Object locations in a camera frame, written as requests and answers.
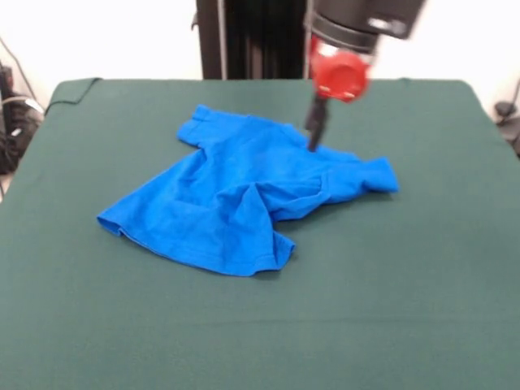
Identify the dark green table cloth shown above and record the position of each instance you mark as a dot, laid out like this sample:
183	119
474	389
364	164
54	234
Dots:
162	325

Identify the blue shirt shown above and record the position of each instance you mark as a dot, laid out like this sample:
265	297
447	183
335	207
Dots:
243	195

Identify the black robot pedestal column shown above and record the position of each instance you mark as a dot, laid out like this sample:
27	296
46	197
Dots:
252	40

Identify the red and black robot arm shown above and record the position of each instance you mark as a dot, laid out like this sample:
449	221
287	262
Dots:
357	20

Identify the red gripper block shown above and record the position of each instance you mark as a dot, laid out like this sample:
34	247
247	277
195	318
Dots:
341	77

